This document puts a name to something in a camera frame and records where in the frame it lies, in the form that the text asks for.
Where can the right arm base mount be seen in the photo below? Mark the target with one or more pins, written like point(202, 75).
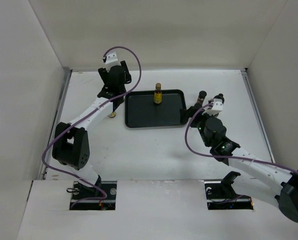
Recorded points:
point(220, 194)

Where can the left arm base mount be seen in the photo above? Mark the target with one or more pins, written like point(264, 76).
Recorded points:
point(85, 198)

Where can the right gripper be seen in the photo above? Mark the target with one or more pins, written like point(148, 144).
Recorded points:
point(186, 114)

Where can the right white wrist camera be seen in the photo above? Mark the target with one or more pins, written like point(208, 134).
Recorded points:
point(216, 106)

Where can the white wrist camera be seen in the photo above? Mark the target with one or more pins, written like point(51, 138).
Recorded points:
point(216, 106)
point(110, 59)

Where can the far black cap spice jar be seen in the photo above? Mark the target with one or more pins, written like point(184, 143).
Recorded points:
point(201, 97)

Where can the small yellow label bottle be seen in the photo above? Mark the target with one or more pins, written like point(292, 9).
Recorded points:
point(157, 99)

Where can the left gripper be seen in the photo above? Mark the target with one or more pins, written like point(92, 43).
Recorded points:
point(104, 73)

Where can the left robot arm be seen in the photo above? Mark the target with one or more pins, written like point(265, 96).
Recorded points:
point(73, 149)

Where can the black plastic tray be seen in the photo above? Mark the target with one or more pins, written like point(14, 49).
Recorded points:
point(142, 112)

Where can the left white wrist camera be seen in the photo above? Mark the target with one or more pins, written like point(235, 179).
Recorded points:
point(110, 59)

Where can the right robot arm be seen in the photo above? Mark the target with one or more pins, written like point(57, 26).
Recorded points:
point(269, 182)

